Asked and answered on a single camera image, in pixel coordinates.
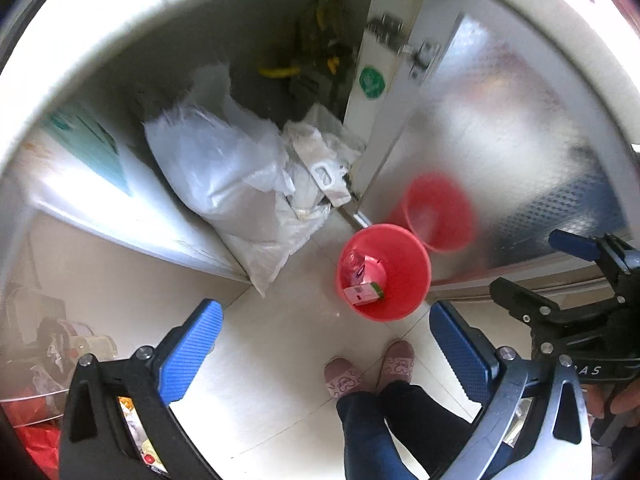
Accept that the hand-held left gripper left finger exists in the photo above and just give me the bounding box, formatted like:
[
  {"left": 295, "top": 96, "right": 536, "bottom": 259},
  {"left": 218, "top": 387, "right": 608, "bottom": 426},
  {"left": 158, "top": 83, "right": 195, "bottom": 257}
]
[{"left": 59, "top": 299, "right": 224, "bottom": 480}]

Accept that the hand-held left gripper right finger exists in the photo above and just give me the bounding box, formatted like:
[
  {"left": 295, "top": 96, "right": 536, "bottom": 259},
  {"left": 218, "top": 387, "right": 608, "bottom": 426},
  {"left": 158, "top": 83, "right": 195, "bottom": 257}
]
[{"left": 429, "top": 301, "right": 593, "bottom": 480}]

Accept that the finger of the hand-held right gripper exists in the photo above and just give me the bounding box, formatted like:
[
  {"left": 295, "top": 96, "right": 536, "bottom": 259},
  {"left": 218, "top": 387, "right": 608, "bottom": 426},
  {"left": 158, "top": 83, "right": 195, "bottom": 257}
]
[
  {"left": 548, "top": 229, "right": 640, "bottom": 307},
  {"left": 490, "top": 276, "right": 602, "bottom": 330}
]

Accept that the red plastic bin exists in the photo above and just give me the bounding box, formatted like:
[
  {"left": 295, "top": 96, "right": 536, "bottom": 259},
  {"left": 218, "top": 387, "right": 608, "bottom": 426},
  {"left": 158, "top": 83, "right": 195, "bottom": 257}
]
[{"left": 337, "top": 224, "right": 432, "bottom": 323}]

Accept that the person's right hand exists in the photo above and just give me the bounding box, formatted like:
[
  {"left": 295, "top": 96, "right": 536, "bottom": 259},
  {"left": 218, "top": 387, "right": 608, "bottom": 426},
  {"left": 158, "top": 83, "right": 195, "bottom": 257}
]
[{"left": 585, "top": 376, "right": 640, "bottom": 419}]

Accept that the pink slipper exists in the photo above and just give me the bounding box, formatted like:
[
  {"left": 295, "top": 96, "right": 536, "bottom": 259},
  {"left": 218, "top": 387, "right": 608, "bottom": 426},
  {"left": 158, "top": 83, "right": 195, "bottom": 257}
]
[
  {"left": 324, "top": 357, "right": 365, "bottom": 401},
  {"left": 376, "top": 340, "right": 416, "bottom": 394}
]

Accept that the person's right leg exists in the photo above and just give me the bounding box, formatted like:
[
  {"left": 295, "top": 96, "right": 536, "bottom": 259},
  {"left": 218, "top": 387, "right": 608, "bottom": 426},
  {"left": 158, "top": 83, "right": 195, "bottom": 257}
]
[{"left": 382, "top": 380, "right": 512, "bottom": 480}]

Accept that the person's leg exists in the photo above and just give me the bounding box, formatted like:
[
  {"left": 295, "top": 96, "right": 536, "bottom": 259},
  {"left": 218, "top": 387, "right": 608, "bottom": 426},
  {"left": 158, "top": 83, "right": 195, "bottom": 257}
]
[
  {"left": 336, "top": 391, "right": 402, "bottom": 480},
  {"left": 382, "top": 380, "right": 512, "bottom": 480}
]

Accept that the white plastic jar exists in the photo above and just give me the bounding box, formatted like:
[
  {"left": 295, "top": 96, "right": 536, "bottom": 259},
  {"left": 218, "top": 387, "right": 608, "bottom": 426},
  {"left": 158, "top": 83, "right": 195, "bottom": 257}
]
[{"left": 70, "top": 332, "right": 119, "bottom": 361}]

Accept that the pile of food packets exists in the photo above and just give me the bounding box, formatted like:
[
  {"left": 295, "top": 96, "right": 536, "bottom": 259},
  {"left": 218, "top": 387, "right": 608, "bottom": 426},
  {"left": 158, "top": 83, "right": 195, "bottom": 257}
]
[{"left": 117, "top": 395, "right": 169, "bottom": 472}]

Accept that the green and white carton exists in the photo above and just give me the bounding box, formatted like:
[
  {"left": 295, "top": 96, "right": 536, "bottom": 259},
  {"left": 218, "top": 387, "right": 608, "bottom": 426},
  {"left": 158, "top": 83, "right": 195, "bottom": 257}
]
[{"left": 343, "top": 282, "right": 386, "bottom": 307}]

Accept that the person's left leg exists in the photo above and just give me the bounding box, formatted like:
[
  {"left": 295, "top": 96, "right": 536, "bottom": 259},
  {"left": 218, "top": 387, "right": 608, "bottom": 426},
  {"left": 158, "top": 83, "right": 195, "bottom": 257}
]
[{"left": 336, "top": 391, "right": 402, "bottom": 480}]

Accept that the metal-faced door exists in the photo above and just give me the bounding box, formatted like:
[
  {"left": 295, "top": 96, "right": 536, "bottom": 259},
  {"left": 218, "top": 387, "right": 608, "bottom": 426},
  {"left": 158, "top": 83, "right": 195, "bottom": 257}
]
[{"left": 350, "top": 10, "right": 632, "bottom": 302}]

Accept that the grey woven sack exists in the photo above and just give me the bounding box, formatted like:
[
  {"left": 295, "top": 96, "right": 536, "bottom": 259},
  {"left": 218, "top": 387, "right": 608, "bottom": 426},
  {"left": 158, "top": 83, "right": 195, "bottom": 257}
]
[{"left": 220, "top": 195, "right": 332, "bottom": 298}]

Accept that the pink packet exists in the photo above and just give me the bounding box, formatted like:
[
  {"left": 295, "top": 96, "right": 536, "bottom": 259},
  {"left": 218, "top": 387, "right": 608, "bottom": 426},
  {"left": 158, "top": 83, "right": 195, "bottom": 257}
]
[{"left": 342, "top": 250, "right": 383, "bottom": 286}]

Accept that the white appliance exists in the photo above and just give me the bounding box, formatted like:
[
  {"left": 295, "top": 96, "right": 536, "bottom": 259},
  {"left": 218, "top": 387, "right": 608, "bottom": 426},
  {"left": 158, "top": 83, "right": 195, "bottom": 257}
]
[{"left": 10, "top": 145, "right": 252, "bottom": 282}]

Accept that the red plastic bag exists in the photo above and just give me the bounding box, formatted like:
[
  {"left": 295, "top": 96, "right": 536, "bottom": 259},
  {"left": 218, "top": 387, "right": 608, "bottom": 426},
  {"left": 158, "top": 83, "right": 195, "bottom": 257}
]
[{"left": 0, "top": 395, "right": 68, "bottom": 480}]

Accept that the white woven sack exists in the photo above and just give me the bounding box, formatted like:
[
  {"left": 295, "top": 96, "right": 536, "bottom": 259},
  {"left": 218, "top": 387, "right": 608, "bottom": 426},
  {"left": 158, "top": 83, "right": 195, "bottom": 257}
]
[{"left": 144, "top": 62, "right": 292, "bottom": 221}]

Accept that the white cabinet door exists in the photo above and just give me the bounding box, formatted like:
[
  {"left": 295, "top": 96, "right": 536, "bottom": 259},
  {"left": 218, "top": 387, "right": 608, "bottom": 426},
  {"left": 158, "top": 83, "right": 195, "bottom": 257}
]
[{"left": 342, "top": 0, "right": 437, "bottom": 192}]

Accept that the pile of clear plastic bags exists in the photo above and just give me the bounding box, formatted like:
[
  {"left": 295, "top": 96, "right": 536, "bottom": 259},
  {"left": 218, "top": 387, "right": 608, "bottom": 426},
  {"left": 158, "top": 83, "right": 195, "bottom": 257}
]
[{"left": 281, "top": 104, "right": 367, "bottom": 221}]

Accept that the metal door latch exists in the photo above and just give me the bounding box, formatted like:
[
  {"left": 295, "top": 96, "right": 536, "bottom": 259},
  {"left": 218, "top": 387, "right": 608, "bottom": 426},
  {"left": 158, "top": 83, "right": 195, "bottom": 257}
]
[{"left": 400, "top": 40, "right": 442, "bottom": 79}]

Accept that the round green sticker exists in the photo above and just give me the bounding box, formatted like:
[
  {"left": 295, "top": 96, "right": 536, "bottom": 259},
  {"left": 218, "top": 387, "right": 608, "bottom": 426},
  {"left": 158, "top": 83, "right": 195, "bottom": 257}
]
[{"left": 359, "top": 66, "right": 387, "bottom": 97}]

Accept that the metal door hinge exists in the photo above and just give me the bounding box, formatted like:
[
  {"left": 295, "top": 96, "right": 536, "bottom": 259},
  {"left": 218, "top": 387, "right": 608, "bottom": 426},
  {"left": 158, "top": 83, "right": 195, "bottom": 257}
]
[{"left": 366, "top": 12, "right": 404, "bottom": 42}]

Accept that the yellow hose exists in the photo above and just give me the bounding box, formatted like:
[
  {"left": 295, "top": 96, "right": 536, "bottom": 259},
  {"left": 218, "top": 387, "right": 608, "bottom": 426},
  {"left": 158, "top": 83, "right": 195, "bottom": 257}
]
[{"left": 257, "top": 64, "right": 302, "bottom": 79}]

